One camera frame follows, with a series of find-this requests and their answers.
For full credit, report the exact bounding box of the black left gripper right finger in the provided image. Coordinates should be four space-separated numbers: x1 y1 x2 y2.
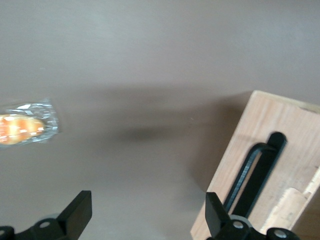
204 191 304 240

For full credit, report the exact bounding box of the bread roll in clear wrapper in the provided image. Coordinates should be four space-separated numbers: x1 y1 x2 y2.
0 97 60 150

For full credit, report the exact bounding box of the light wooden drawer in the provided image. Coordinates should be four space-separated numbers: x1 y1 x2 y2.
189 90 320 240

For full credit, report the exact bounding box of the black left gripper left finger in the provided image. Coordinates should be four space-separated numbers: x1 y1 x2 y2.
0 190 93 240

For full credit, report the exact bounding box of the black metal drawer handle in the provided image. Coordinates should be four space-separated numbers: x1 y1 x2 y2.
221 131 288 218

